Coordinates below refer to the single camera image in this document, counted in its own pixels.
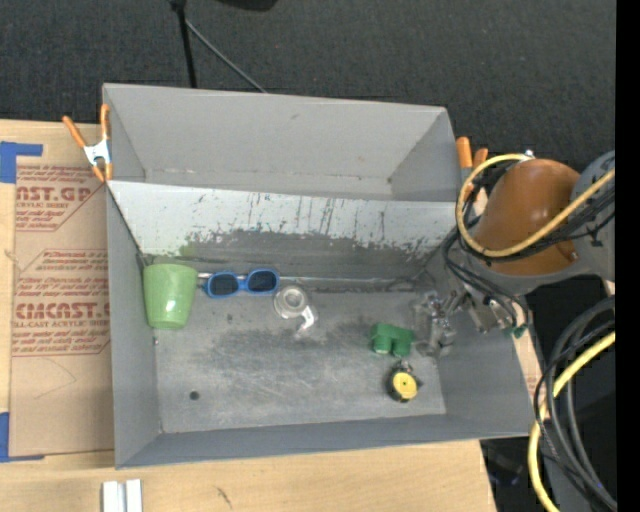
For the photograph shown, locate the yellow and black tape measure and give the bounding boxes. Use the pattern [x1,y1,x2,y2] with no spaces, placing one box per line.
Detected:
[384,363,422,404]

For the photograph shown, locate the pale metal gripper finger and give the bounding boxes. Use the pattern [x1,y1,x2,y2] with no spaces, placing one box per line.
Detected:
[417,319,457,358]
[413,293,459,324]

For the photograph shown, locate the grey metal bin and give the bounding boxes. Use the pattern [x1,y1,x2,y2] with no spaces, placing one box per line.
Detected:
[101,83,539,470]

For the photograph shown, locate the blue sunglasses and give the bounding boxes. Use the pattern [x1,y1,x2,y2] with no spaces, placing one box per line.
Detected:
[203,268,281,300]

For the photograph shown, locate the green toy block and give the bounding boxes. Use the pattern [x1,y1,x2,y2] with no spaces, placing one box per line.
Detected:
[369,322,416,359]

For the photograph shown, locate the brown cardboard board red print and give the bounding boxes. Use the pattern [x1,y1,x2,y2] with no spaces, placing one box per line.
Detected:
[0,118,117,464]

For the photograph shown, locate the green plastic cup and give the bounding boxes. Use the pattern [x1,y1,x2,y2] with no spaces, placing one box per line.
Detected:
[142,262,200,331]

